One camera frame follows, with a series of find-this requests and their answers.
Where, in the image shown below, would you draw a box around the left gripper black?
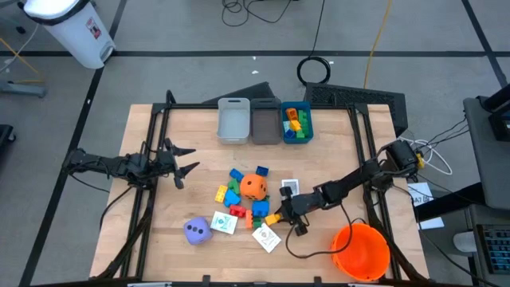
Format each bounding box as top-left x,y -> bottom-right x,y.
137,138 -> 201,191

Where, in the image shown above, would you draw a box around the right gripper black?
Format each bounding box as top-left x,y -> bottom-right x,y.
278,185 -> 325,237

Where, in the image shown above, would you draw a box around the large blue toy block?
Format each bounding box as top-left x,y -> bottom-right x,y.
252,200 -> 271,218

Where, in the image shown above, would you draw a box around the playing card box black print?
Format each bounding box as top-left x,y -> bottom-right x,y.
280,179 -> 300,197

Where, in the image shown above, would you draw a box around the playing card box brown print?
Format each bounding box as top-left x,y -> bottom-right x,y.
251,226 -> 283,254

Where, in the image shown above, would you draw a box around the orange foam die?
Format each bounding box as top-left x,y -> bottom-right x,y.
239,173 -> 269,202

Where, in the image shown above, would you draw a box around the playing card box teal print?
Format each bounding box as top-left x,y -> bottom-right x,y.
210,210 -> 239,235

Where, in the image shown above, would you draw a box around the purple foam die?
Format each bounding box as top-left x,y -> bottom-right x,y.
182,217 -> 214,246

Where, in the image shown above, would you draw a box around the light grey plastic bin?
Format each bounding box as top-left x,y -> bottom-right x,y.
217,97 -> 252,145

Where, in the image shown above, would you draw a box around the orange plastic bucket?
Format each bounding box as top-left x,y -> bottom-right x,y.
330,218 -> 392,282

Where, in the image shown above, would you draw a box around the dark grey plastic bin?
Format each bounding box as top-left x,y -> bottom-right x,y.
249,97 -> 283,146

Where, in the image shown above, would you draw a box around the black wedge panel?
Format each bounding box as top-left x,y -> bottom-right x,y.
202,81 -> 277,105

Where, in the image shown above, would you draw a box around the blue plastic bin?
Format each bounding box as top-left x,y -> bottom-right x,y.
280,100 -> 315,145

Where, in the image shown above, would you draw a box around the white paper label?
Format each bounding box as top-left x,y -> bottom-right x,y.
406,182 -> 435,207

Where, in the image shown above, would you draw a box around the black perforated panel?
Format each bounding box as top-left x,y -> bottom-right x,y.
303,82 -> 409,138

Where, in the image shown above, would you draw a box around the white paper sheet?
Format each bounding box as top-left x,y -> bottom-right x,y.
418,217 -> 445,231

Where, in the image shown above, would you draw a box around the black desk beam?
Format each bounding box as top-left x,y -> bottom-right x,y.
414,182 -> 485,222

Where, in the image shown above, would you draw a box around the white trash can black rim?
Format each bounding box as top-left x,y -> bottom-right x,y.
17,0 -> 117,70

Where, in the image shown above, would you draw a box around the grey floor stand foot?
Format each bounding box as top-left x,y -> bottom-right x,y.
0,81 -> 48,99

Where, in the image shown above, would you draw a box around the grey computer mouse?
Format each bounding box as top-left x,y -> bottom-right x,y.
453,230 -> 478,254

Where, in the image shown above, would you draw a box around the black floor object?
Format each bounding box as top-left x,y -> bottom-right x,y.
0,124 -> 17,160

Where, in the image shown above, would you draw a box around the grey desk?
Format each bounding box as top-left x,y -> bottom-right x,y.
462,95 -> 510,211

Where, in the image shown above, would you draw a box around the black keyboard blue backlight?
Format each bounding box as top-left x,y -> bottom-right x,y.
476,223 -> 510,276

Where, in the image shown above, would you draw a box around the black device on desk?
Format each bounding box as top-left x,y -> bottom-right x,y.
482,83 -> 510,143

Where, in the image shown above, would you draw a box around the black metal rig frame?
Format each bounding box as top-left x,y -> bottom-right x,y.
93,89 -> 430,287

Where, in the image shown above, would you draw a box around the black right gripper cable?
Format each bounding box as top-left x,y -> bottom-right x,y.
284,201 -> 355,259

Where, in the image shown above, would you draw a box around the white cables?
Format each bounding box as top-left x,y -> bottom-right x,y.
398,136 -> 454,176

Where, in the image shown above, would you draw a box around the tangled black floor cable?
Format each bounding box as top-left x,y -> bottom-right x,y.
221,0 -> 296,28

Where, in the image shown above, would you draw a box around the coiled black floor cable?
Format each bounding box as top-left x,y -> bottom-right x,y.
296,0 -> 332,86

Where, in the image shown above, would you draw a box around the yellow cable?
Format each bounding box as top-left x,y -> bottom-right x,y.
363,0 -> 394,89

